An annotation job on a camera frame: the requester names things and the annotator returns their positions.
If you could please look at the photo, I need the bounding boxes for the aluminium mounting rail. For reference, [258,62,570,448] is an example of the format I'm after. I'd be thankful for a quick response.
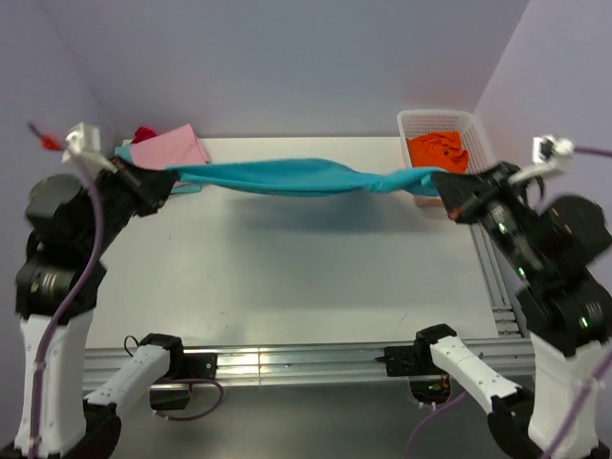
[83,339,536,388]

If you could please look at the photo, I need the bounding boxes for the folded pink t shirt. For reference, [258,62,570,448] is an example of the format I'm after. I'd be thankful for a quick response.
[128,124,211,170]

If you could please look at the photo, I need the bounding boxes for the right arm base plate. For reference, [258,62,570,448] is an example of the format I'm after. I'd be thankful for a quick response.
[375,345,437,378]

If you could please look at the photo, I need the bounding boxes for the folded red t shirt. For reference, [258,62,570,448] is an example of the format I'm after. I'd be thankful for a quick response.
[132,126,157,143]

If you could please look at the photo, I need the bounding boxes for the white plastic basket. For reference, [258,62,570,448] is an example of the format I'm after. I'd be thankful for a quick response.
[397,109,498,209]

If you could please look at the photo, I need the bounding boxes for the orange crumpled t shirt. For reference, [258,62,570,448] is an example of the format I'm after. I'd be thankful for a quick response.
[406,131,470,174]

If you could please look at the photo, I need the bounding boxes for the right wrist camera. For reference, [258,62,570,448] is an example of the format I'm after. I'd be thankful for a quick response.
[508,135,575,186]

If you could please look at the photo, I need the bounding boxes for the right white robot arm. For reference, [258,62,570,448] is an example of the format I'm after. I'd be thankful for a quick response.
[413,163,611,458]

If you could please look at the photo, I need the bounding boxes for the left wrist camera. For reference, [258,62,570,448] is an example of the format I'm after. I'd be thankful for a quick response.
[61,122,103,163]

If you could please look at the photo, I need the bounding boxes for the folded light teal t shirt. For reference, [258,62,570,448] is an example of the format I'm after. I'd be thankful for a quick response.
[115,145,203,196]

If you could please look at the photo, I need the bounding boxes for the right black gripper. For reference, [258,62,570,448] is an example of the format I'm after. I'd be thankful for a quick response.
[428,154,541,273]

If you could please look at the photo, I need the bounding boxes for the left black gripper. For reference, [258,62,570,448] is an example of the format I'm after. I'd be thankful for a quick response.
[80,152,180,252]

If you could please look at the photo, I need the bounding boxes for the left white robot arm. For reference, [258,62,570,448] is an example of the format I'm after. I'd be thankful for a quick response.
[1,160,186,458]

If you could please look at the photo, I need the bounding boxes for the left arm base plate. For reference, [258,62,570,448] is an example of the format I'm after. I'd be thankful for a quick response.
[180,352,218,381]

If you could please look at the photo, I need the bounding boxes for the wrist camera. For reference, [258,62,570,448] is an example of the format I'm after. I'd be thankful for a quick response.
[508,135,575,186]
[61,122,103,163]

